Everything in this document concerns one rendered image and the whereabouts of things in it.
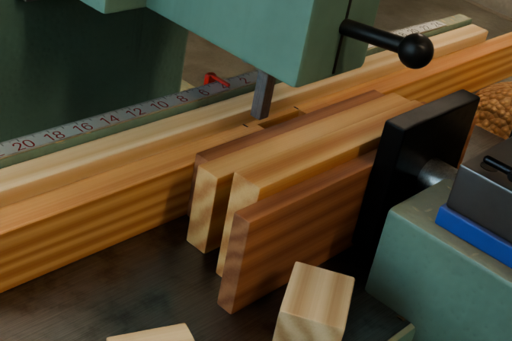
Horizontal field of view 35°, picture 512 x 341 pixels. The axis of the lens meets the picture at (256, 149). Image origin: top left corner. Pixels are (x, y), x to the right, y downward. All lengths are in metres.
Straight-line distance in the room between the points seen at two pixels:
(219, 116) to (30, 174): 0.14
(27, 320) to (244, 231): 0.12
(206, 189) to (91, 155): 0.07
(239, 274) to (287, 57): 0.13
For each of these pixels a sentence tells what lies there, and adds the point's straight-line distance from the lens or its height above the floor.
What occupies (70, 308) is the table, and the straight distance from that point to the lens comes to 0.45.
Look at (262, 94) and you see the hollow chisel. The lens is 0.54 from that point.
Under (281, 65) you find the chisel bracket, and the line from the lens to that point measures 0.48.
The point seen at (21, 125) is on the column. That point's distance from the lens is 0.67.
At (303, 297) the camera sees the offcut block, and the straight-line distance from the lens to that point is 0.42.
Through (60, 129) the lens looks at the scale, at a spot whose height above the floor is 0.96.
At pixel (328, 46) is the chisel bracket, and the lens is 0.49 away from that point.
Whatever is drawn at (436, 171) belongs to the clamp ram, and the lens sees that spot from 0.52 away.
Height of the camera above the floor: 1.20
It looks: 29 degrees down
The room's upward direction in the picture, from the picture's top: 11 degrees clockwise
